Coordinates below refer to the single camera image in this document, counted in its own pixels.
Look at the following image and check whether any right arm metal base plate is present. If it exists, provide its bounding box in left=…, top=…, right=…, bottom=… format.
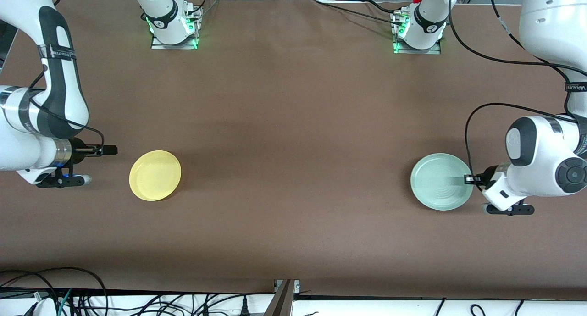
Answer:
left=151, top=6, right=199, bottom=50

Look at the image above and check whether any short black table cable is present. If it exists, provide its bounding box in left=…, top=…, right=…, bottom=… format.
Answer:
left=364, top=0, right=406, bottom=16

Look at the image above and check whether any small black looped cable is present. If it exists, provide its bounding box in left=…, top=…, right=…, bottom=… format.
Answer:
left=0, top=273, right=59, bottom=305

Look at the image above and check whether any aluminium frame post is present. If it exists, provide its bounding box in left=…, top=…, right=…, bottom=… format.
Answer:
left=263, top=279, right=296, bottom=316

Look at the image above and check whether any teal cable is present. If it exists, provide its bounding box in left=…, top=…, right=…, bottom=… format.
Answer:
left=57, top=288, right=72, bottom=316

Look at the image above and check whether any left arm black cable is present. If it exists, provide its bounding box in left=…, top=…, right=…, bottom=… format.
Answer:
left=449, top=0, right=579, bottom=188

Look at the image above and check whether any black base connector cable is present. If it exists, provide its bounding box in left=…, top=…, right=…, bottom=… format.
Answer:
left=183, top=0, right=221, bottom=18

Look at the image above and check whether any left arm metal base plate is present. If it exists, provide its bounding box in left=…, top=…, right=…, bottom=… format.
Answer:
left=392, top=11, right=442, bottom=55

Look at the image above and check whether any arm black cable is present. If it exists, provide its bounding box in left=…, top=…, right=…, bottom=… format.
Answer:
left=28, top=73, right=105, bottom=148
left=449, top=0, right=579, bottom=188

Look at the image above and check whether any large black looped cable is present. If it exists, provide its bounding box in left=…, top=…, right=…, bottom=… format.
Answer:
left=0, top=266, right=109, bottom=316

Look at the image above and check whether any silver corner bracket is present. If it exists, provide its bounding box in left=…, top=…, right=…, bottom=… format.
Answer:
left=274, top=279, right=301, bottom=293

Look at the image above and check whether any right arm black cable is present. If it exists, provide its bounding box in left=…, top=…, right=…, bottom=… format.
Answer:
left=28, top=73, right=105, bottom=148

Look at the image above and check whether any pale green round plate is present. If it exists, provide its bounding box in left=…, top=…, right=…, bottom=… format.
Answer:
left=410, top=153, right=474, bottom=211

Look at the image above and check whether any brown table cover sheet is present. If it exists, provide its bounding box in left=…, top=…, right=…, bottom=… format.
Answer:
left=0, top=0, right=587, bottom=294

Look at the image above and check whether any yellow round plate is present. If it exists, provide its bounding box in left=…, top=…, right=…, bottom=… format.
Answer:
left=129, top=150, right=182, bottom=202

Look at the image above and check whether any long black table cable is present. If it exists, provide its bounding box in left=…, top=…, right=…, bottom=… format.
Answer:
left=314, top=0, right=400, bottom=25

